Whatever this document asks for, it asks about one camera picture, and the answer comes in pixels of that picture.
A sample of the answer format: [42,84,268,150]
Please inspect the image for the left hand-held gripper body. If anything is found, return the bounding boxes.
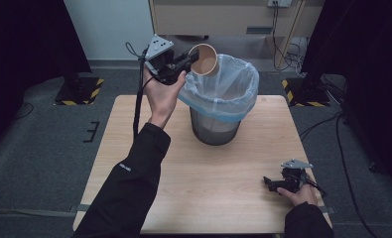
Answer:
[144,33,187,86]

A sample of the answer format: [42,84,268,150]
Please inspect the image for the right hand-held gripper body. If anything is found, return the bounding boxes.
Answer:
[273,158,315,194]

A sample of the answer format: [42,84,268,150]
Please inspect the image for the brown paper cup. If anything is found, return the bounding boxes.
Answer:
[187,42,219,77]

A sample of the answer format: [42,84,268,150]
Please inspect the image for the translucent blue bin bag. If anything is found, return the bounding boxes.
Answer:
[177,53,261,124]

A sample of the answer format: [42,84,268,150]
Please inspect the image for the metal mesh trash bin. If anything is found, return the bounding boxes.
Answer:
[189,105,243,147]

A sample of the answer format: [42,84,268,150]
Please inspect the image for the person's right hand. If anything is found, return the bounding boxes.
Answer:
[276,181,321,208]

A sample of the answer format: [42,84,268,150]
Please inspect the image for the person's left hand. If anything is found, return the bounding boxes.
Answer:
[142,61,188,130]

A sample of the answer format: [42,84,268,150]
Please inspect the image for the striped black stand base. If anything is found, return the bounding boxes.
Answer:
[280,76,332,108]
[53,76,105,107]

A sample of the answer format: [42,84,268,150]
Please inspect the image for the black curtain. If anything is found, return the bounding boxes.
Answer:
[0,0,93,158]
[300,0,392,190]

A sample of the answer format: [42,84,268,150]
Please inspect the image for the right hand-held gripper cable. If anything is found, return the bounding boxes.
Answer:
[304,174,328,199]

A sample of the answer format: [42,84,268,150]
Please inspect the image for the hand-held gripper cable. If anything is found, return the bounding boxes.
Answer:
[304,174,328,199]
[125,41,152,141]

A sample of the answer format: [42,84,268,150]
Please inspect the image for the left hand-held gripper cable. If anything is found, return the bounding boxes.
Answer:
[125,41,152,141]

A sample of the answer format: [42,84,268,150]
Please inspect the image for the black floor cable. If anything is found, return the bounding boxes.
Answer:
[15,101,36,121]
[334,113,381,238]
[298,111,345,142]

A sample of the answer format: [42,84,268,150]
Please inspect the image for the black hanging power cables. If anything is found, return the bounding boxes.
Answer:
[270,1,309,72]

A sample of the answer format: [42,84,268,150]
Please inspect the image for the grey wall power outlet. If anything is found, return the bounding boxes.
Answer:
[266,0,293,9]

